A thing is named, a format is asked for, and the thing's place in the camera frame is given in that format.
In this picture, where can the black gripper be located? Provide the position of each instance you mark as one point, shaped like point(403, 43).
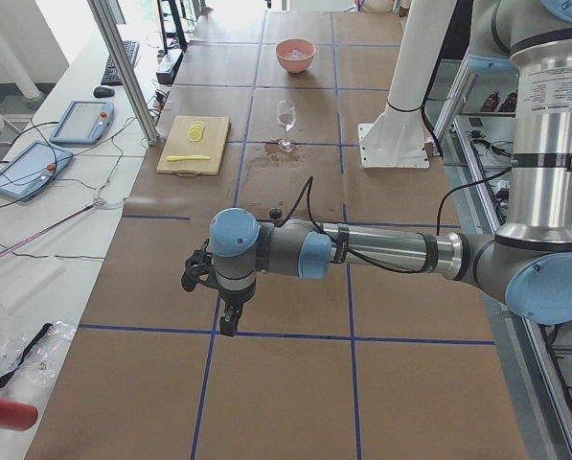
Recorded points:
point(234, 300)

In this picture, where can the steel double jigger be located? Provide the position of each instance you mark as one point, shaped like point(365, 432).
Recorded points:
point(275, 213)

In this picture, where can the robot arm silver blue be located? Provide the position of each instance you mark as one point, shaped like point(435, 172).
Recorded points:
point(526, 264)

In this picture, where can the clear wine glass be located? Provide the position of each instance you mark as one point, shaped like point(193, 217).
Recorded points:
point(286, 118)

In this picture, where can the pink bowl with ice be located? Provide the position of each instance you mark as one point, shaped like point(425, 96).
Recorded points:
point(295, 55)

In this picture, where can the yellow plastic knife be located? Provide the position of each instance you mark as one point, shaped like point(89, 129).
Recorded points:
point(193, 157)

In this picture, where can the long metal grabber rod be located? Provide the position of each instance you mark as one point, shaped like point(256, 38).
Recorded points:
point(9, 249)

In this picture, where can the bamboo cutting board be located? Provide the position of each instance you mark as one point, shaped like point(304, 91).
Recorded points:
point(212, 143)

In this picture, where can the lemon slice nearest board edge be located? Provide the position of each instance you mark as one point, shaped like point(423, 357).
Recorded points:
point(194, 136)

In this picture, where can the clear plastic bag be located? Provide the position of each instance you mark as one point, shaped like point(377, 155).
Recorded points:
point(34, 357)

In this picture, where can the red cylinder bottle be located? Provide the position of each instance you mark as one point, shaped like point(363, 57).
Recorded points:
point(17, 416)

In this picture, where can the blue teach pendant far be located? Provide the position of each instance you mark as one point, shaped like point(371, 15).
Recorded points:
point(84, 123)

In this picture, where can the blue teach pendant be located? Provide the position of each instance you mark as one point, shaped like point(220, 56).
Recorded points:
point(84, 123)
point(32, 170)

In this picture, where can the blue teach pendant near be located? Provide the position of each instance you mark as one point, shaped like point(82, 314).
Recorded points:
point(32, 170)

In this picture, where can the black computer mouse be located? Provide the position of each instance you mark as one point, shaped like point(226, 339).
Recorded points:
point(101, 92)

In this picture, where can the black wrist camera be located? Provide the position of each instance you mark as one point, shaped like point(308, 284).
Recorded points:
point(199, 270)

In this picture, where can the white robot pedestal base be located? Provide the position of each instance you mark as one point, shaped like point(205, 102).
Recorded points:
point(396, 139)

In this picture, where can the aluminium frame post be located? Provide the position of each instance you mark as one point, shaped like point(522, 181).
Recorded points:
point(106, 23)

